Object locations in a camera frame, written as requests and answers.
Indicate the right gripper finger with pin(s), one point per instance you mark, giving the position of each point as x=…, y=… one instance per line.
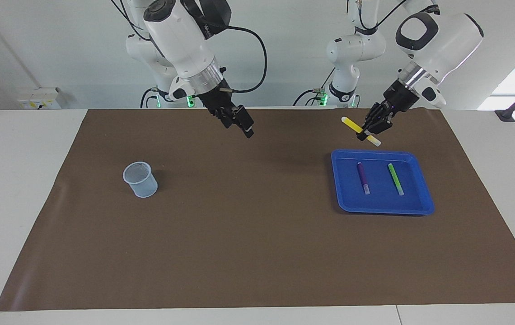
x=227, y=121
x=245, y=121

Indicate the yellow marker pen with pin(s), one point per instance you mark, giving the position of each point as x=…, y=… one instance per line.
x=351, y=123

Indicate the purple marker pen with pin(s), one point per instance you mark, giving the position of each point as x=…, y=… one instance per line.
x=362, y=176

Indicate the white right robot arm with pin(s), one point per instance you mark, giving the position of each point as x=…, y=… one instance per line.
x=180, y=40

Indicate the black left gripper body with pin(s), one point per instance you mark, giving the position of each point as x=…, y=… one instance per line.
x=402, y=97

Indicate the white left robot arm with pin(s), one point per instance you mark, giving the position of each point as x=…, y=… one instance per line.
x=438, y=40

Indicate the brown paper table mat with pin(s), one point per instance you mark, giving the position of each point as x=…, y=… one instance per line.
x=257, y=234

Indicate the green marker pen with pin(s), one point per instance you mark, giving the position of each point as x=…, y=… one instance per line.
x=395, y=178

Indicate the blue plastic tray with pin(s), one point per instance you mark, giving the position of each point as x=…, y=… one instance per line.
x=379, y=203

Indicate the white wall power socket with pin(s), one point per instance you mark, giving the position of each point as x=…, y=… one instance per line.
x=36, y=99

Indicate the translucent mesh pen cup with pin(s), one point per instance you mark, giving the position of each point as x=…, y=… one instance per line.
x=142, y=185

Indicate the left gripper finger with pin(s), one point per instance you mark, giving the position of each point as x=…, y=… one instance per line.
x=379, y=128
x=372, y=117

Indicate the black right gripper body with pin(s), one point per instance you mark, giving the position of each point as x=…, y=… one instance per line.
x=219, y=104

